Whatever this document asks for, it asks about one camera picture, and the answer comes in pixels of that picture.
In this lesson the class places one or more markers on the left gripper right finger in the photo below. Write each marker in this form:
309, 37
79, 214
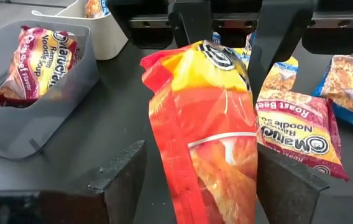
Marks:
288, 193

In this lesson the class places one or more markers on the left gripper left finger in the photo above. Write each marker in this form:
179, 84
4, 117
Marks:
108, 193

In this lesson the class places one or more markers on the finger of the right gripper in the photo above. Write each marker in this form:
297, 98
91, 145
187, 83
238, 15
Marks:
190, 23
276, 46

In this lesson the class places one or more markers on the blue Maruchan noodle pack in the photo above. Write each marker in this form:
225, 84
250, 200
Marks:
216, 37
280, 77
347, 87
97, 7

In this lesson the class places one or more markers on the red Maruchan noodle pack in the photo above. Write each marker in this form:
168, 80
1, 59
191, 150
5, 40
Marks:
39, 65
300, 130

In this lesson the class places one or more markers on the orange Maruchan noodle pack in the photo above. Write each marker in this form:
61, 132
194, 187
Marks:
201, 109

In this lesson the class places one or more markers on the white plastic bin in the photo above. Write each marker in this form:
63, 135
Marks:
108, 40

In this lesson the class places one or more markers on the black table mat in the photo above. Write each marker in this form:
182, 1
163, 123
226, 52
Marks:
111, 118

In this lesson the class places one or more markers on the grey translucent plastic bin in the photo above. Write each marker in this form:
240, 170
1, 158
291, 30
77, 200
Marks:
55, 130

